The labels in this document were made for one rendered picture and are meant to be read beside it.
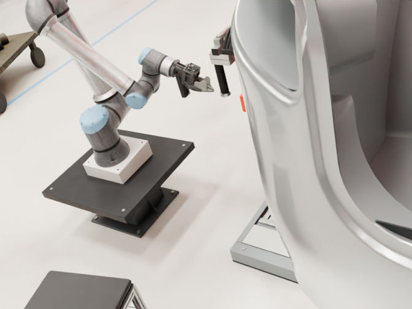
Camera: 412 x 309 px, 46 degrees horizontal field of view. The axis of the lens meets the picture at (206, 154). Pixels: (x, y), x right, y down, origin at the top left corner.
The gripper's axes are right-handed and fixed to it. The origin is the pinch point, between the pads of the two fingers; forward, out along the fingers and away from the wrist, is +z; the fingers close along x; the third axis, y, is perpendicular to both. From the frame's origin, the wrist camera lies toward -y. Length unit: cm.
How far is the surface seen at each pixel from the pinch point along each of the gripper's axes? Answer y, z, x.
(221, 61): 28.6, 6.3, -14.1
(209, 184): -72, 8, 9
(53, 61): -182, -224, 142
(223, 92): 13.6, 9.9, -13.1
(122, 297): -32, 15, -89
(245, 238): -47, 42, -29
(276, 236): -42, 54, -24
